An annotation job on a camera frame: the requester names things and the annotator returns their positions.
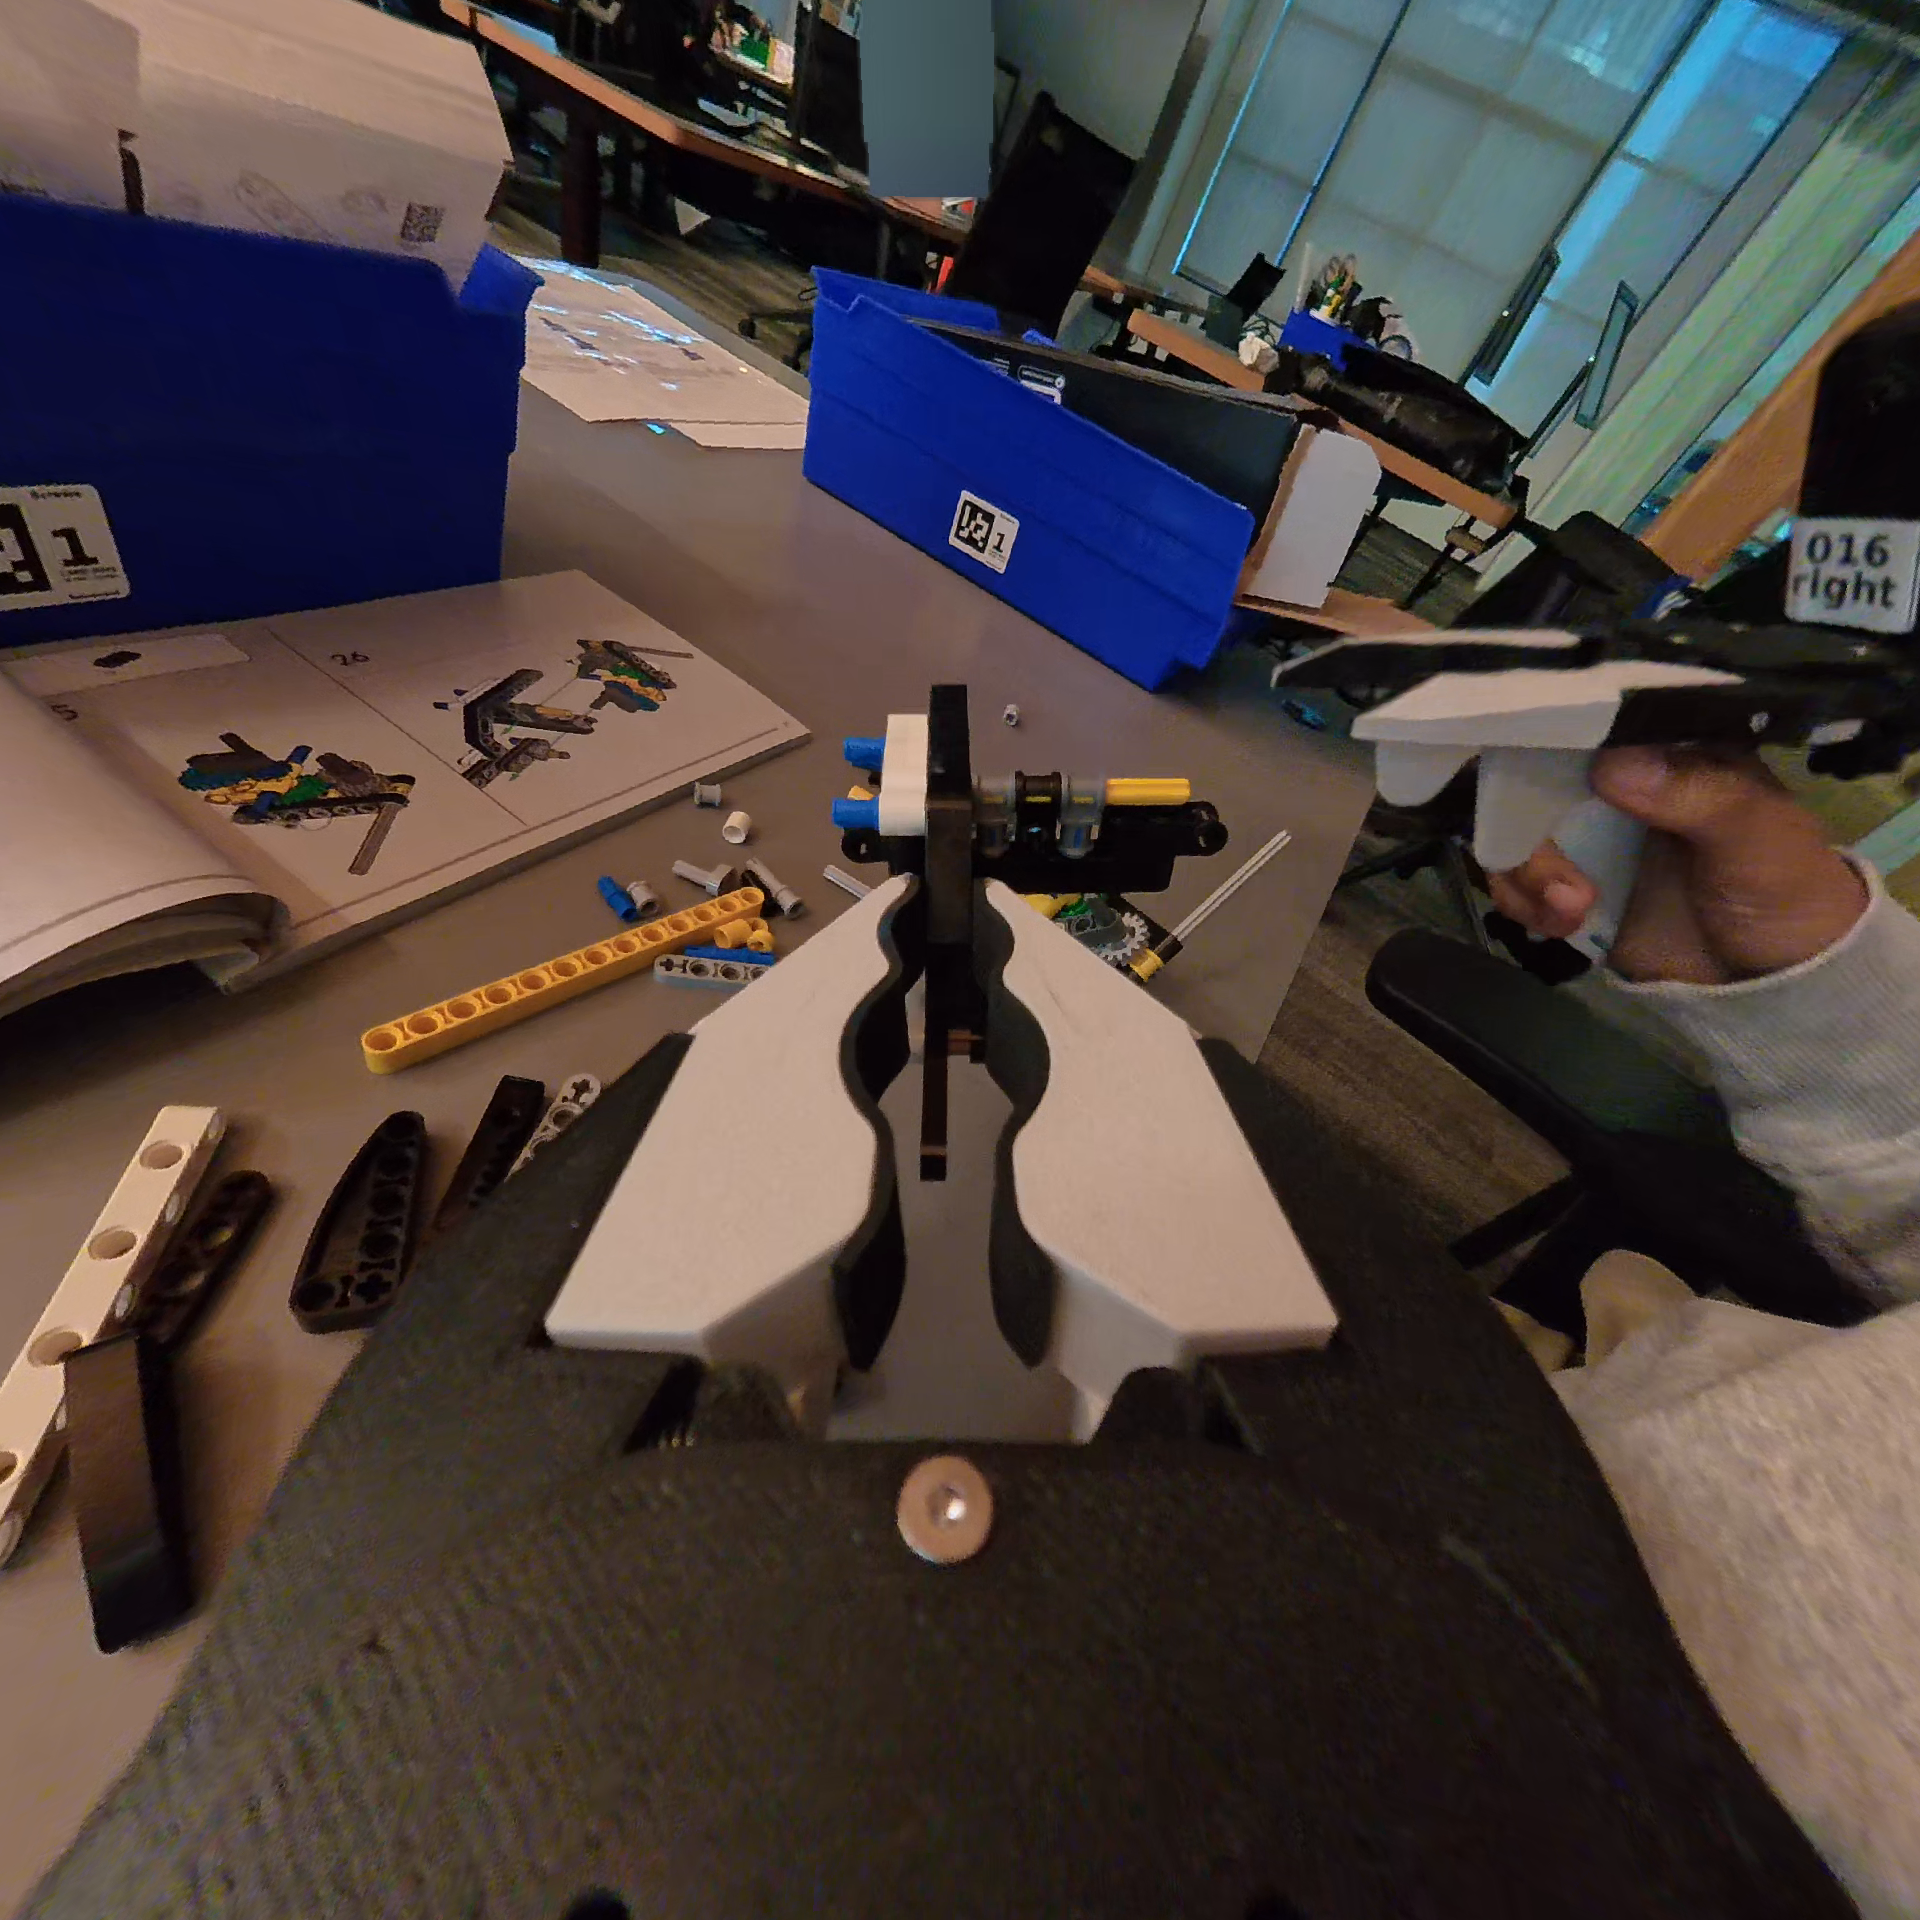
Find black bag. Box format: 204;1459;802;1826
1296;352;1527;489

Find scattered small lego pins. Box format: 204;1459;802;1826
598;776;903;952

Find black high-back chair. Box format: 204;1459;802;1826
944;89;1137;338

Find white paper bags bundle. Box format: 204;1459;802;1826
0;0;513;287

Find blue plastic bin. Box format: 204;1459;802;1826
802;267;1260;693
0;192;543;649

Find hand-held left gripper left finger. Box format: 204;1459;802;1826
545;873;921;1371

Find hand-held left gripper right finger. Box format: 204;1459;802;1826
984;880;1339;1445

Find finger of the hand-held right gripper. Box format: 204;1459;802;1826
1271;626;1617;697
1352;663;1751;806

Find black lego assembly yellow axle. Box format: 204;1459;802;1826
833;685;1225;1182

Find person's grey sweater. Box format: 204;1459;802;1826
1545;1288;1920;1920

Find lego instruction booklet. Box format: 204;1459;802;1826
0;568;812;1021

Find wooden office table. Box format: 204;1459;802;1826
442;0;977;265
1124;306;1520;530

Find small grey lego beam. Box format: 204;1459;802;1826
510;1072;601;1178

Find lego gear assembly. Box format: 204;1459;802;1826
1049;832;1291;984

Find black flat lego beam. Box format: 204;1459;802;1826
64;1334;195;1651

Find dark brown lego panel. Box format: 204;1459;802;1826
120;1169;278;1343

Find yellow long lego beam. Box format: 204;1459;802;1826
363;886;769;1073

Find printed paper sheets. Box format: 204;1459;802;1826
521;267;812;451

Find white long lego beam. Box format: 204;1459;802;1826
0;1105;227;1568

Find person's right hand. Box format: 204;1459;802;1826
1487;738;1887;984

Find black curved lego panel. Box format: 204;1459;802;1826
435;1073;545;1231
289;1111;430;1334

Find blue pen holder bin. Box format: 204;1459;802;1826
1281;246;1401;361

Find person's right forearm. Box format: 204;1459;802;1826
1611;855;1920;1261

